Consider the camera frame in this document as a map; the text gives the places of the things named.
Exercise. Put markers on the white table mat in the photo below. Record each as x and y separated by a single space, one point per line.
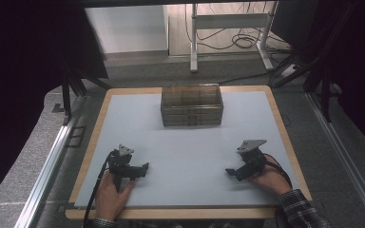
187 158

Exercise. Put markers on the black metal stand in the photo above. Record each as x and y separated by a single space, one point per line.
320 69
72 85

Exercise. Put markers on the white panel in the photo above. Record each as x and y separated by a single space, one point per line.
126 28

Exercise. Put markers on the person's left hand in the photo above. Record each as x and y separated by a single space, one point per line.
109 199

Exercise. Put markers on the dark curtain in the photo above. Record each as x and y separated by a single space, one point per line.
355 63
22 79

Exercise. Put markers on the white metal desk frame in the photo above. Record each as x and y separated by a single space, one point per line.
231 20

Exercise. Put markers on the transparent brown drawer organizer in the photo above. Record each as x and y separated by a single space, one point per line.
191 106

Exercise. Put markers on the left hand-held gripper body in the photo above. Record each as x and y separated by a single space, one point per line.
120 166

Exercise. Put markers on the aluminium rail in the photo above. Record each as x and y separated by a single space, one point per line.
345 158
49 158

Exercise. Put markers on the person's right hand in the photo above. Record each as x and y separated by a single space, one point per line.
272 180

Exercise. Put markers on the white power strip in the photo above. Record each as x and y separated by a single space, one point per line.
289 71

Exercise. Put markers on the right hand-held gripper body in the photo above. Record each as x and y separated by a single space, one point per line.
253 161

